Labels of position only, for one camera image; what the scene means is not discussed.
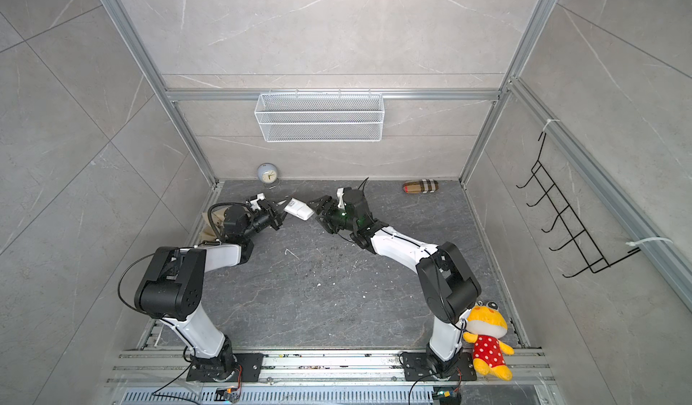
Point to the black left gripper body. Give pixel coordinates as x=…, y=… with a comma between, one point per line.
x=260, y=220

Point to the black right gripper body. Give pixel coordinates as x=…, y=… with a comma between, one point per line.
x=337, y=218

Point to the white remote control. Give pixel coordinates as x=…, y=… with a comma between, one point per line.
x=299, y=209

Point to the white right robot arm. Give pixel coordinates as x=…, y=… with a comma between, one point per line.
x=449, y=286

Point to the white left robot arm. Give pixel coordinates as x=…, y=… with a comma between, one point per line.
x=172, y=286

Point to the beige cap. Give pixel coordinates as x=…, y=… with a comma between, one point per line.
x=207, y=231

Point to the small grey desk clock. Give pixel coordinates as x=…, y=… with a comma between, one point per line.
x=268, y=174

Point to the yellow plush toy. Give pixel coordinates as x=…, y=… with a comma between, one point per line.
x=485, y=328

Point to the white wire mesh basket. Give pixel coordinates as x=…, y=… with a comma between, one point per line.
x=320, y=117

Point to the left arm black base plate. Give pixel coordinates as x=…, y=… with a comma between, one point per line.
x=226, y=369

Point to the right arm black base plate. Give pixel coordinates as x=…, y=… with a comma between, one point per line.
x=438, y=367

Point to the aluminium front rail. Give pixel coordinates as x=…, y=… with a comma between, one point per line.
x=282, y=367

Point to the black wall hook rack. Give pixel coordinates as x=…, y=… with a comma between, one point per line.
x=568, y=219

